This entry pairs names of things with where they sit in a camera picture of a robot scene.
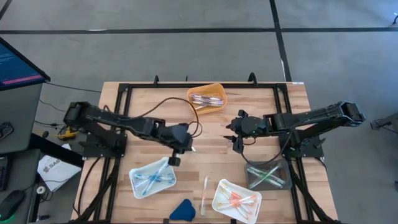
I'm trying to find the white plastic bin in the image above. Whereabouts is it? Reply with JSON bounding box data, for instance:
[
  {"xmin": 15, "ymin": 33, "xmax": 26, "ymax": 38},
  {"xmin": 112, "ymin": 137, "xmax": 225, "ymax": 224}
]
[
  {"xmin": 129, "ymin": 156, "xmax": 177, "ymax": 200},
  {"xmin": 211, "ymin": 179, "xmax": 262, "ymax": 224}
]

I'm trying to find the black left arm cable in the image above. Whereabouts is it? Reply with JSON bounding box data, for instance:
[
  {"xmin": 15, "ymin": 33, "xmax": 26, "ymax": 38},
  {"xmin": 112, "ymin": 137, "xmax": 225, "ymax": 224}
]
[{"xmin": 102, "ymin": 96, "xmax": 203, "ymax": 139}]

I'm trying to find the black computer mouse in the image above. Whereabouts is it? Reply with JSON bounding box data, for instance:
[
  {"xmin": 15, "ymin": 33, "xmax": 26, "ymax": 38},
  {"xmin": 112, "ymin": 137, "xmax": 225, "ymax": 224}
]
[{"xmin": 0, "ymin": 189, "xmax": 25, "ymax": 220}]

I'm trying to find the black desk frame bar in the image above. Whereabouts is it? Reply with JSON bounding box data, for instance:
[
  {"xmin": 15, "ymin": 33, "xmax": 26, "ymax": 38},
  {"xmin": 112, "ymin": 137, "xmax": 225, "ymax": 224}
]
[{"xmin": 28, "ymin": 133, "xmax": 85, "ymax": 168}]

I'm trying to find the black handheld device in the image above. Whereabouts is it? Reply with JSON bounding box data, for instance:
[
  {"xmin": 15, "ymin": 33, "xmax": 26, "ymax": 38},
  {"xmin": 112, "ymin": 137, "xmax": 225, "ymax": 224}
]
[{"xmin": 0, "ymin": 121, "xmax": 15, "ymax": 140}]

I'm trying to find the thin black monitor cable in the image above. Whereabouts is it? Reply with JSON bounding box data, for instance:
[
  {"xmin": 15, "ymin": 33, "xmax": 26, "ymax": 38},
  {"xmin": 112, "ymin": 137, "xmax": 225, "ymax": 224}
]
[{"xmin": 45, "ymin": 80, "xmax": 103, "ymax": 93}]

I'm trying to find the black keyboard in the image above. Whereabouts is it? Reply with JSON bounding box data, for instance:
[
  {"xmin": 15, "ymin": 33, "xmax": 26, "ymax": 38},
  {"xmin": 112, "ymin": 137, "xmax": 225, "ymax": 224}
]
[{"xmin": 0, "ymin": 155, "xmax": 9, "ymax": 191}]

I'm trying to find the blue folded cloth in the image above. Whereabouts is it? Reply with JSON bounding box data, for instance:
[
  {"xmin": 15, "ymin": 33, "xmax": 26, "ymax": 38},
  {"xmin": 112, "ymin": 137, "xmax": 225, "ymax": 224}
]
[{"xmin": 169, "ymin": 198, "xmax": 197, "ymax": 222}]

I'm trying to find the white printed paper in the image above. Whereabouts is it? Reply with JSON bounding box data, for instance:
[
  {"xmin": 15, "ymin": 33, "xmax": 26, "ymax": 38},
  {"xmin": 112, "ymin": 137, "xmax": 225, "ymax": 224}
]
[{"xmin": 37, "ymin": 143, "xmax": 82, "ymax": 192}]

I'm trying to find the grey desk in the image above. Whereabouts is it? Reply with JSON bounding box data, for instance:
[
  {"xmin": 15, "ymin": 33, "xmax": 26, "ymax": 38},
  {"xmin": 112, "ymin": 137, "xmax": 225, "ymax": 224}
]
[{"xmin": 0, "ymin": 83, "xmax": 43, "ymax": 155}]

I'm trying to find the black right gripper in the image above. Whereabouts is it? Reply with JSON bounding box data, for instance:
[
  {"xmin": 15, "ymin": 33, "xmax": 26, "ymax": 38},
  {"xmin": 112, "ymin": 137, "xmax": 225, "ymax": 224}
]
[{"xmin": 223, "ymin": 109, "xmax": 269, "ymax": 154}]

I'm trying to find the dark grey mesh bin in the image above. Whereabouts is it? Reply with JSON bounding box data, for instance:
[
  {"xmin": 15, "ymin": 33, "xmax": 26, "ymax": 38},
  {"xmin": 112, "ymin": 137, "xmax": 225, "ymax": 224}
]
[{"xmin": 244, "ymin": 159, "xmax": 292, "ymax": 192}]

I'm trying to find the yellow cable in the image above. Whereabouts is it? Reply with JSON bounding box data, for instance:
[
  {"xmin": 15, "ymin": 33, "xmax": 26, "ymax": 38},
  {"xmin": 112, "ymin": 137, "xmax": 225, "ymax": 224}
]
[{"xmin": 57, "ymin": 126, "xmax": 78, "ymax": 141}]

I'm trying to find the dark grey keyboard tray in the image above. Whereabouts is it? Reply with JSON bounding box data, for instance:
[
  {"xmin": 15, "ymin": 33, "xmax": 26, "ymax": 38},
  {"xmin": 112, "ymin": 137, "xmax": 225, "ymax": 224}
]
[{"xmin": 0, "ymin": 148, "xmax": 43, "ymax": 224}]

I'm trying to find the black computer monitor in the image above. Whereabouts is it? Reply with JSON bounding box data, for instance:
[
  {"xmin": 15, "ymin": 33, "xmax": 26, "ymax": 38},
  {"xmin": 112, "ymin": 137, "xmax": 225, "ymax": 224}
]
[{"xmin": 0, "ymin": 36, "xmax": 51, "ymax": 91}]

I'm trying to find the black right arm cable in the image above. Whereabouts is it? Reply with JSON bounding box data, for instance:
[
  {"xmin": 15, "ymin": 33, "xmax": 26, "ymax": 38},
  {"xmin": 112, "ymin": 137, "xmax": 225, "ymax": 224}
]
[{"xmin": 241, "ymin": 124, "xmax": 296, "ymax": 167}]

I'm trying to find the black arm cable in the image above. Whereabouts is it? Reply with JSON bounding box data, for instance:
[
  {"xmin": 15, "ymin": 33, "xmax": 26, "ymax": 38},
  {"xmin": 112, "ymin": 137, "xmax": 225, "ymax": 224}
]
[
  {"xmin": 102, "ymin": 96, "xmax": 203, "ymax": 139},
  {"xmin": 241, "ymin": 124, "xmax": 296, "ymax": 167}
]

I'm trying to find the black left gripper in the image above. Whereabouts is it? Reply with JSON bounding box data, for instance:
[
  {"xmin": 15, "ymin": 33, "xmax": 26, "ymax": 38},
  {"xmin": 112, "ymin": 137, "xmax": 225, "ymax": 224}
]
[{"xmin": 160, "ymin": 122, "xmax": 196, "ymax": 167}]

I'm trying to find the orange plastic bin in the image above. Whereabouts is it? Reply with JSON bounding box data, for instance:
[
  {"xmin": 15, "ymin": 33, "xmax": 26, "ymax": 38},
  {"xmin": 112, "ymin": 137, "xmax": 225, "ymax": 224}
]
[{"xmin": 186, "ymin": 83, "xmax": 228, "ymax": 115}]

